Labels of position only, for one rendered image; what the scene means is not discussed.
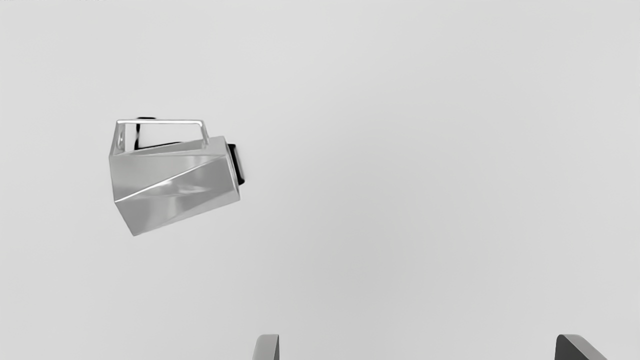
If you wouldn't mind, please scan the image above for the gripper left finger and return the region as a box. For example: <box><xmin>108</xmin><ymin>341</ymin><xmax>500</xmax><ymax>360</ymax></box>
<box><xmin>252</xmin><ymin>334</ymin><xmax>280</xmax><ymax>360</ymax></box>

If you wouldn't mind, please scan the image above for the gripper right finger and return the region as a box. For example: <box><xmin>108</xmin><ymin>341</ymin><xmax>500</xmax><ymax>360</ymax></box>
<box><xmin>554</xmin><ymin>334</ymin><xmax>609</xmax><ymax>360</ymax></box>

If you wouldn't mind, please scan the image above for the silver faceted mug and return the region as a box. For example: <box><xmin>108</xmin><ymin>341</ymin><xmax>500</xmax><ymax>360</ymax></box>
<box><xmin>108</xmin><ymin>118</ymin><xmax>242</xmax><ymax>237</ymax></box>

